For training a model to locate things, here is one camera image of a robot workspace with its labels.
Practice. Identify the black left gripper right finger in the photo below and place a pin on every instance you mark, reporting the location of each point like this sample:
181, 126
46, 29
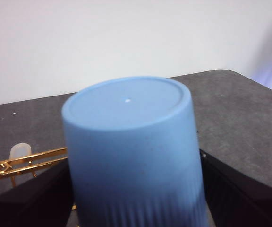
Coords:
244, 203

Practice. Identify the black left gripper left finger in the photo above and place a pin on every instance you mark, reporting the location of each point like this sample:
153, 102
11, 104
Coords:
27, 205

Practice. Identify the blue ribbed plastic cup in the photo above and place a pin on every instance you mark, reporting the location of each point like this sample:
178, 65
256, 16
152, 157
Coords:
131, 146

